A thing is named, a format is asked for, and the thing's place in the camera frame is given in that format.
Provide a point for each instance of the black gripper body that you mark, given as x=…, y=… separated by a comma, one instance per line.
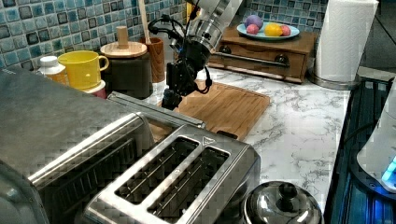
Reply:
x=192, y=57

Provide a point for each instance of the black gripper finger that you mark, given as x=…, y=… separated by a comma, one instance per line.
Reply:
x=171, y=99

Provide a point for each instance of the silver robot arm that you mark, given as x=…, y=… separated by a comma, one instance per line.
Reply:
x=202, y=35

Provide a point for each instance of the silver toaster oven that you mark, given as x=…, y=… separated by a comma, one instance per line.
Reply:
x=59, y=147

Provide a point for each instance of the wooden utensil holder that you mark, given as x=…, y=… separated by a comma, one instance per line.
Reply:
x=156, y=53

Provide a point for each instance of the dark canister with wooden lid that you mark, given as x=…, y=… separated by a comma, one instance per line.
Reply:
x=129, y=70

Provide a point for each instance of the bamboo cutting board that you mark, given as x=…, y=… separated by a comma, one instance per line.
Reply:
x=225, y=108

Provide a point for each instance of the light blue plate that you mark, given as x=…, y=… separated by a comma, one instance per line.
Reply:
x=261, y=35

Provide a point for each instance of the wooden spoon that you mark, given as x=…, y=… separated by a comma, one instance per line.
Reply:
x=143, y=14

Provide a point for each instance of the silver two-slot toaster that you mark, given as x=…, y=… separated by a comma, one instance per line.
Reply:
x=192, y=177

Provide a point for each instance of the pink toy fruit left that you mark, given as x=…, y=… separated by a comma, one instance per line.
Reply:
x=252, y=29

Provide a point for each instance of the pink toy fruit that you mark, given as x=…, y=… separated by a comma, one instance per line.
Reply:
x=252, y=29
x=285, y=30

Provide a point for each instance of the purple toy fruit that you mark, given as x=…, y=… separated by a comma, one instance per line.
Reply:
x=253, y=19

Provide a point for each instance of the yellow mug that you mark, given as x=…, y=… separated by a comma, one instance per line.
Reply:
x=83, y=68

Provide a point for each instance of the yellow toy lemon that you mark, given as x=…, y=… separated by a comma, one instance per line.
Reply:
x=272, y=29

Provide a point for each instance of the wooden drawer box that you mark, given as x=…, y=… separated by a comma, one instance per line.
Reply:
x=278, y=57

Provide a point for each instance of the pink toy fruit right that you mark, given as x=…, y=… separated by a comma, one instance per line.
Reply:
x=285, y=30

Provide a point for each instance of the orange bottle with white cap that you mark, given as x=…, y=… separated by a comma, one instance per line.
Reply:
x=51, y=68

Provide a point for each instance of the steel pot lid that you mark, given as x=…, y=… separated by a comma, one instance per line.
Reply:
x=279, y=202

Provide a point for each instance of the white paper towel roll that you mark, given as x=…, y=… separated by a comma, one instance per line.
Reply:
x=341, y=42

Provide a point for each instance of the white appliance with blue light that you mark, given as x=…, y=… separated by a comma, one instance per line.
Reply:
x=377, y=157

